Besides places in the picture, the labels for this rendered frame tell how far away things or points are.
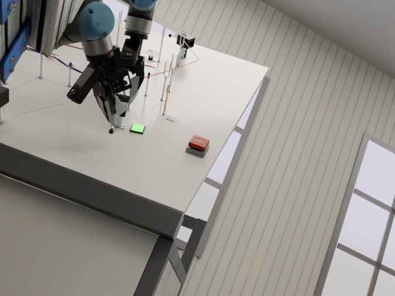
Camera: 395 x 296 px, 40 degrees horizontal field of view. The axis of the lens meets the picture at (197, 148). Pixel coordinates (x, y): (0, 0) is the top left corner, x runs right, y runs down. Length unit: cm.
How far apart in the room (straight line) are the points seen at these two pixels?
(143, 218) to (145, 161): 21
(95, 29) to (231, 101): 83
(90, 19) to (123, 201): 46
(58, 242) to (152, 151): 37
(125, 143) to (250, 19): 255
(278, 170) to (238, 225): 49
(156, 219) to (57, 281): 29
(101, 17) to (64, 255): 60
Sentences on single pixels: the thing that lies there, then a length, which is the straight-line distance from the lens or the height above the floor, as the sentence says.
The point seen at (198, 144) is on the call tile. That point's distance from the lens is 156.
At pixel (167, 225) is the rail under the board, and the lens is 135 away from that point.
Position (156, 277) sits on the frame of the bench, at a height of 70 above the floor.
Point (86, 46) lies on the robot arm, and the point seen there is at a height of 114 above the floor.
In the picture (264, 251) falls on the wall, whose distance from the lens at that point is 361.
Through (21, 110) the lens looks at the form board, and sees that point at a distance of 167.
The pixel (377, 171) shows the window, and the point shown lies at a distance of 412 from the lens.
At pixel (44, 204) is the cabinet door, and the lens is 147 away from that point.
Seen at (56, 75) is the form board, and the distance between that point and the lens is 188.
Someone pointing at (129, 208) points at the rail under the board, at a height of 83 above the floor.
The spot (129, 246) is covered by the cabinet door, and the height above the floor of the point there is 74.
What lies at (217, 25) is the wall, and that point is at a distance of 387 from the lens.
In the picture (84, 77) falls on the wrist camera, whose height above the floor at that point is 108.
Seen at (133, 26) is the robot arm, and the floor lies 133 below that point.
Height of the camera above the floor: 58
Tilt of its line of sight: 19 degrees up
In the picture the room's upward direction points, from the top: 23 degrees clockwise
